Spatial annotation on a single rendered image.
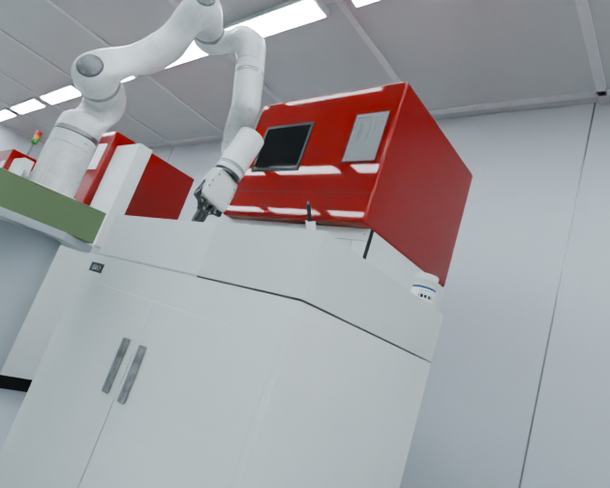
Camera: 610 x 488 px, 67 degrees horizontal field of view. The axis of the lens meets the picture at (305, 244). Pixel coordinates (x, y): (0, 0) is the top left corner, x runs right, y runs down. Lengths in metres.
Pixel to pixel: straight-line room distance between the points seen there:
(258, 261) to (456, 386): 2.14
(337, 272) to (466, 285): 2.18
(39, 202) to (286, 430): 0.82
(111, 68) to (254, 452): 1.07
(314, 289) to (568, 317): 2.15
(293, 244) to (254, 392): 0.30
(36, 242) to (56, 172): 0.19
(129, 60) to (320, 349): 0.99
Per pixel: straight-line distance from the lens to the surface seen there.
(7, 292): 1.37
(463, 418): 2.95
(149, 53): 1.53
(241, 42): 1.56
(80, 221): 1.34
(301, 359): 0.93
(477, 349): 2.98
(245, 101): 1.45
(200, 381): 1.03
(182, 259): 1.23
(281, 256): 0.97
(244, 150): 1.38
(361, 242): 1.67
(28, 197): 1.32
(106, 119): 1.53
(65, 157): 1.42
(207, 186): 1.32
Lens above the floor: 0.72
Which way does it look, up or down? 13 degrees up
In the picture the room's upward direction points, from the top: 19 degrees clockwise
